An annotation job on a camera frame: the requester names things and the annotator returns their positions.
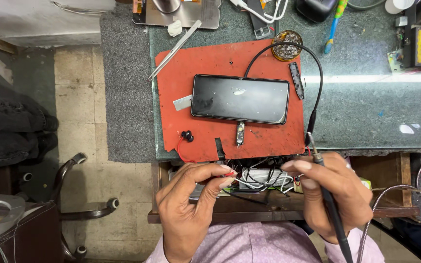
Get person's left hand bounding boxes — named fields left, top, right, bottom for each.
left=155, top=162, right=238, bottom=263

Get person's right hand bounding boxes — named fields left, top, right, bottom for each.
left=281, top=151, right=374, bottom=244

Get black soldering iron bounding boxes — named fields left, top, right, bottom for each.
left=306, top=132, right=354, bottom=263

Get black tape piece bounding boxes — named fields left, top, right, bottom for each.
left=214, top=137, right=227, bottom=160

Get person's pink shirt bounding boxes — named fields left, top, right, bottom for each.
left=143, top=221, right=387, bottom=263

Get wooden drawer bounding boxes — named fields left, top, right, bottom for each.
left=147, top=153, right=420, bottom=224

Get small circuit board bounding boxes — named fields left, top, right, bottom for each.
left=236, top=121, right=245, bottom=147

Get grey tape piece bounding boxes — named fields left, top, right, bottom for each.
left=172, top=94, right=193, bottom=112

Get office chair base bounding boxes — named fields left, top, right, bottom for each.
left=51, top=152, right=120, bottom=261

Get black plastic strip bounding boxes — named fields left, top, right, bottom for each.
left=289, top=62, right=305, bottom=100

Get black smartphone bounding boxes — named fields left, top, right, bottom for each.
left=191, top=74, right=291, bottom=125

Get grey carpet mat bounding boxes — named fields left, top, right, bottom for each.
left=100, top=3, right=161, bottom=163

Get dark wooden cabinet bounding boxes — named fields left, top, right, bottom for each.
left=0, top=202, right=65, bottom=263

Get red work mat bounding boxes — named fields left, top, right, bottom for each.
left=155, top=39, right=306, bottom=162

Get round tin of solder wool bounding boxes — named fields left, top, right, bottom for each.
left=271, top=30, right=303, bottom=62

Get blue green toothbrush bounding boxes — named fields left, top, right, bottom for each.
left=323, top=0, right=349, bottom=55

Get steel tweezers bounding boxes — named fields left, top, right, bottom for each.
left=148, top=20, right=202, bottom=81

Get white tissue wad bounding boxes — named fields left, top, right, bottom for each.
left=167, top=20, right=183, bottom=37

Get black rounded device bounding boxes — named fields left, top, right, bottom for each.
left=296, top=0, right=339, bottom=23

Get silver metal plate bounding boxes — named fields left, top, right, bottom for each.
left=132, top=0, right=222, bottom=30

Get white cup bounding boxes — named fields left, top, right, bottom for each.
left=385, top=0, right=415, bottom=15

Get black earbud with red wire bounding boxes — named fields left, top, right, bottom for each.
left=176, top=130, right=197, bottom=163

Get tangle of wires and charger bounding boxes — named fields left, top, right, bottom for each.
left=196, top=156, right=304, bottom=205

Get black cable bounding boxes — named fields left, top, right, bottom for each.
left=244, top=41, right=324, bottom=136

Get white cable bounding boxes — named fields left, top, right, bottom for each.
left=229, top=0, right=290, bottom=25

